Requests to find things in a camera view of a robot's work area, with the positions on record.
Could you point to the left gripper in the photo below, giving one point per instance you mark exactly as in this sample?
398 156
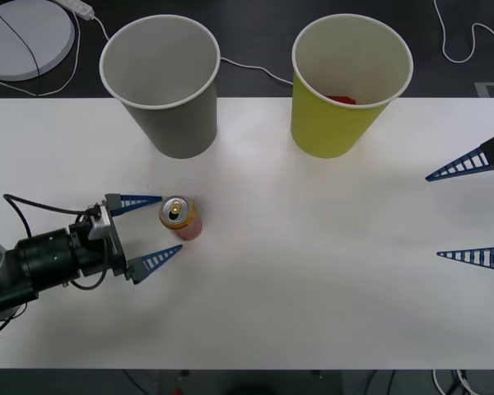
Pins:
101 259

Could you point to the gold and red drink can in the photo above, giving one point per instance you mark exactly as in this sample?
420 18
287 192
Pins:
182 224

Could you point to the grey square floor marker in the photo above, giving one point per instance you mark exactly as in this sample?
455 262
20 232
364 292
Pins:
481 89

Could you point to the grey plastic bin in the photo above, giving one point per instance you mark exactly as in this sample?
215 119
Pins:
177 127

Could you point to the round pale grey disc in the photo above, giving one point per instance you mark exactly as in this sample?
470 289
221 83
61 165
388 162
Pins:
8 45

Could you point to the white power strip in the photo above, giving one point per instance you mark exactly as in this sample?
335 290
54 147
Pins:
80 7

